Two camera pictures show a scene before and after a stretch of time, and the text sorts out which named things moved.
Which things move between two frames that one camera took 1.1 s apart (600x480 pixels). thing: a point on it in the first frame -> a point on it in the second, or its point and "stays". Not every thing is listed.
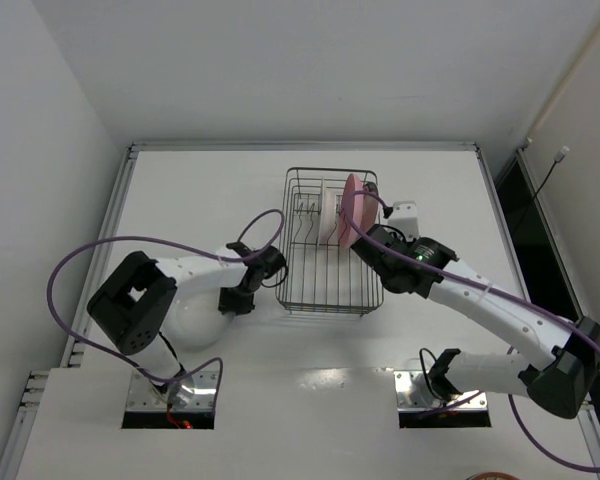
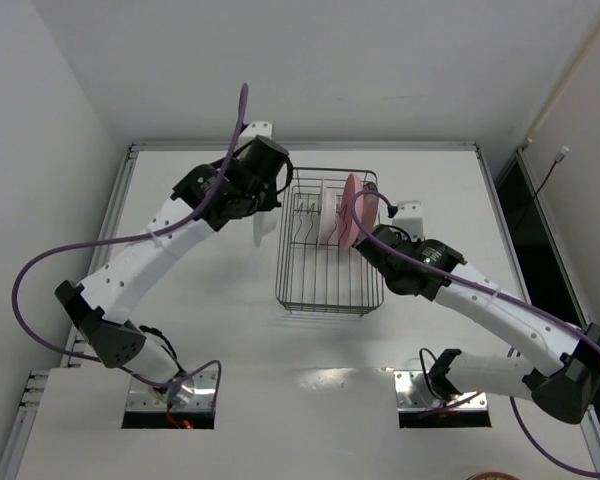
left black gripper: x=237 y=302 -> x=259 y=201
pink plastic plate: x=365 y=212 stays
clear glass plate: x=194 y=321 -> x=263 y=223
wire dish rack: x=330 y=246 stays
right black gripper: x=368 y=239 stays
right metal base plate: x=412 y=395 stays
